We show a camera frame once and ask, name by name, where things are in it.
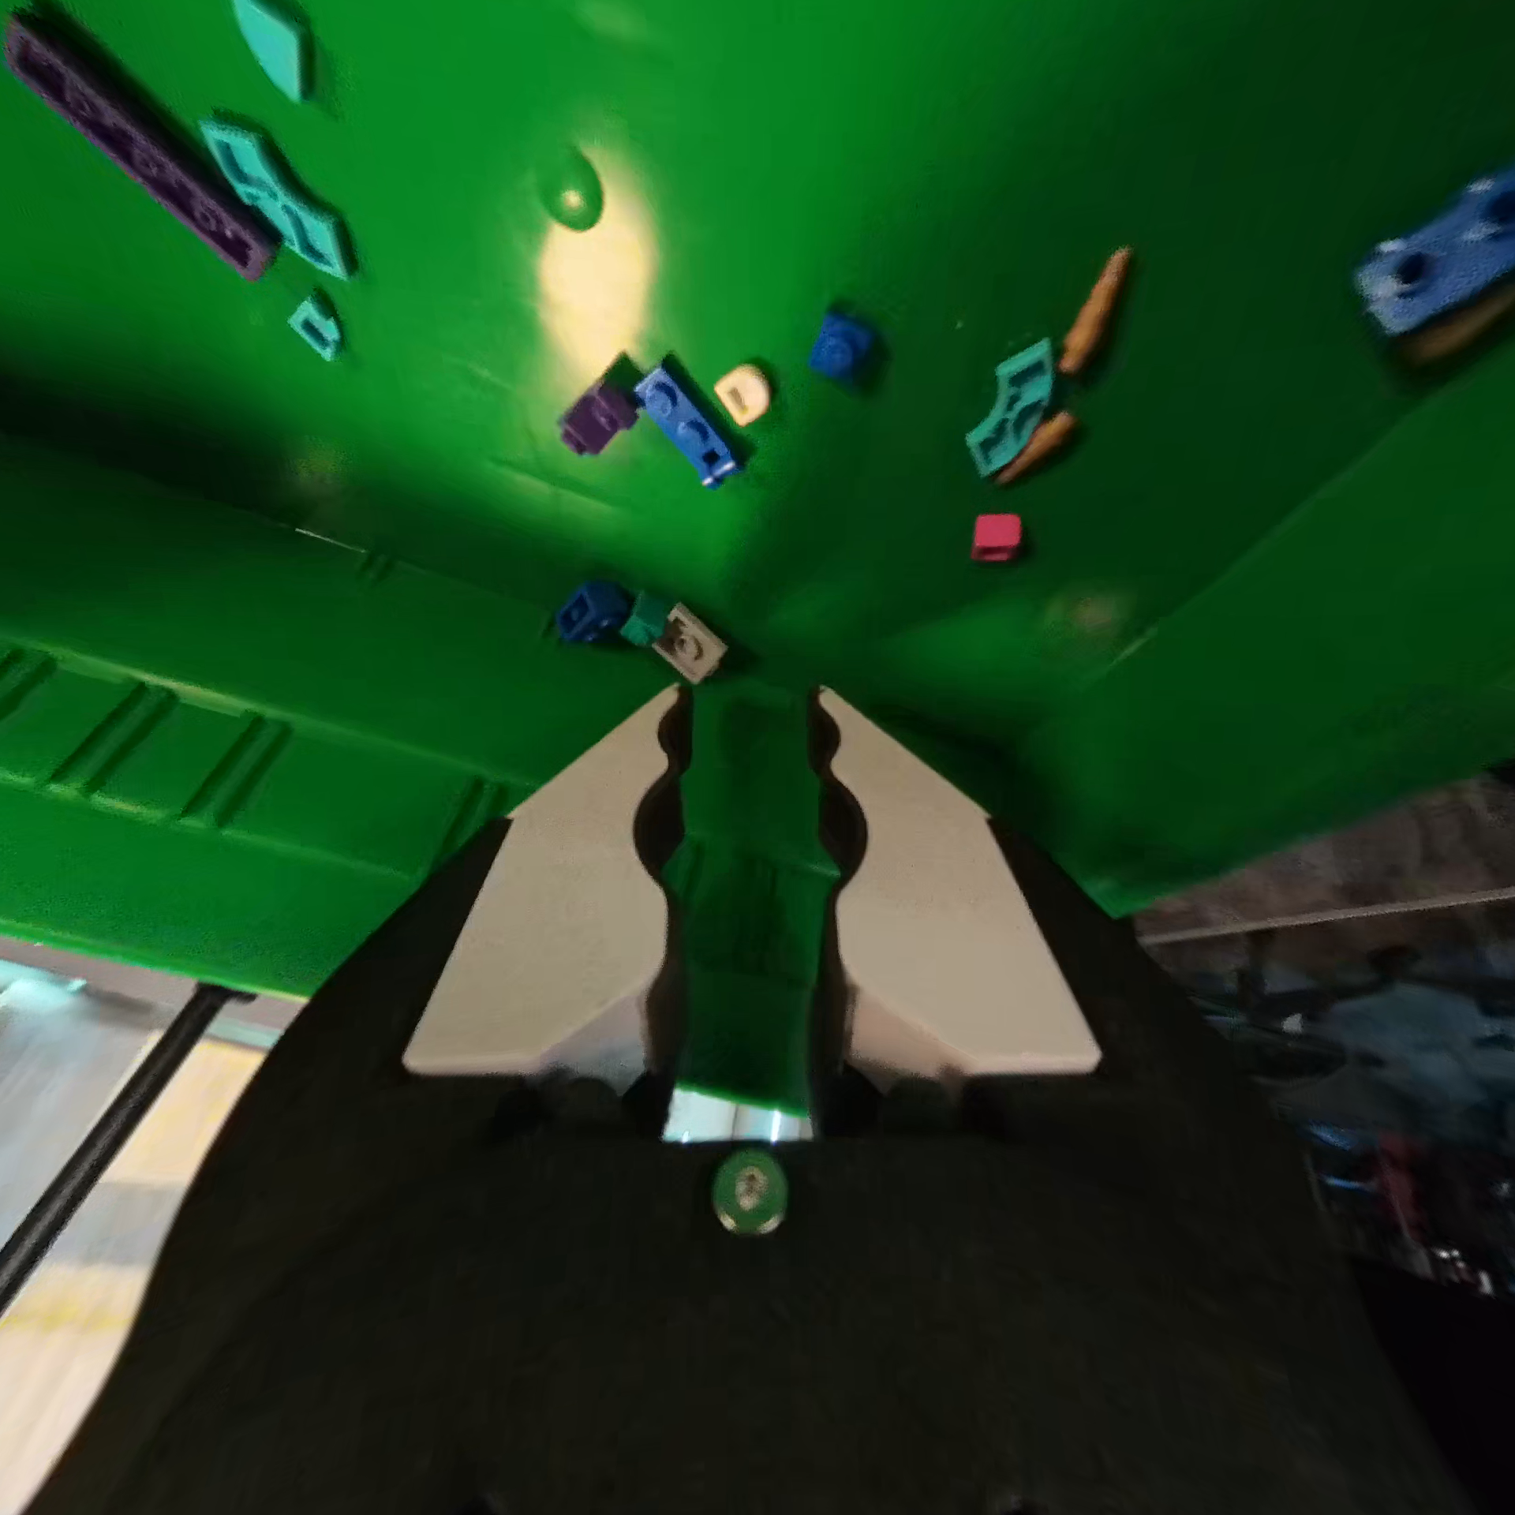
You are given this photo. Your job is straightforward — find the small blue lego plate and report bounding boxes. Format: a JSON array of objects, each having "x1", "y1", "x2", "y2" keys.
[{"x1": 812, "y1": 310, "x2": 882, "y2": 384}]

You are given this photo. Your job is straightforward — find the green plastic bin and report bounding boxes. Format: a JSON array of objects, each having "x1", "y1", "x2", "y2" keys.
[{"x1": 0, "y1": 0, "x2": 1515, "y2": 1124}]

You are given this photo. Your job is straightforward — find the long purple lego plate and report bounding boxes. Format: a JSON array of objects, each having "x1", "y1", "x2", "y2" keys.
[{"x1": 8, "y1": 15, "x2": 277, "y2": 285}]

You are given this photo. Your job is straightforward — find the teal curved lego slope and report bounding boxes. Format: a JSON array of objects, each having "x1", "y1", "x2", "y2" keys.
[{"x1": 232, "y1": 0, "x2": 314, "y2": 107}]

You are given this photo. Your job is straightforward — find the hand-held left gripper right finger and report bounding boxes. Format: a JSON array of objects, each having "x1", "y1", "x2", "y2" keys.
[{"x1": 805, "y1": 686, "x2": 1107, "y2": 1097}]

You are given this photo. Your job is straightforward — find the small blue lego brick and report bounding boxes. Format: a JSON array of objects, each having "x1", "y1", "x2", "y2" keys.
[{"x1": 558, "y1": 583, "x2": 631, "y2": 643}]

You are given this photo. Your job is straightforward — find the black metal rod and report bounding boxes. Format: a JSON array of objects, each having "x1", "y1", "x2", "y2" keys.
[{"x1": 0, "y1": 982, "x2": 248, "y2": 1310}]

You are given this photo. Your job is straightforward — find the light grey lego plate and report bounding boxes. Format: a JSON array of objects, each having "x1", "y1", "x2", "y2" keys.
[{"x1": 649, "y1": 604, "x2": 731, "y2": 686}]

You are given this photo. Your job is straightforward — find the teal lego wedge plate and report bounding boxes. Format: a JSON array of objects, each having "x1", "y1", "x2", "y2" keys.
[
  {"x1": 199, "y1": 119, "x2": 358, "y2": 285},
  {"x1": 965, "y1": 339, "x2": 1061, "y2": 480}
]

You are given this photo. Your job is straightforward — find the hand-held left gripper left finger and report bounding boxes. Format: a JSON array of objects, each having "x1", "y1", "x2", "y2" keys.
[{"x1": 396, "y1": 686, "x2": 697, "y2": 1097}]

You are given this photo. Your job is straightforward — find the tan lego horn piece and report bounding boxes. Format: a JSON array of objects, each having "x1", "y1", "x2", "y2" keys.
[
  {"x1": 1061, "y1": 247, "x2": 1131, "y2": 375},
  {"x1": 994, "y1": 407, "x2": 1078, "y2": 487}
]

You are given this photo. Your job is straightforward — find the large blue lego plate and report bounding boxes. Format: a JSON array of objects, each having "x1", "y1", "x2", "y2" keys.
[{"x1": 1354, "y1": 173, "x2": 1515, "y2": 339}]

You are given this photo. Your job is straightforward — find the small purple lego brick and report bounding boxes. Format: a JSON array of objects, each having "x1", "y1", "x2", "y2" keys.
[{"x1": 561, "y1": 375, "x2": 640, "y2": 458}]

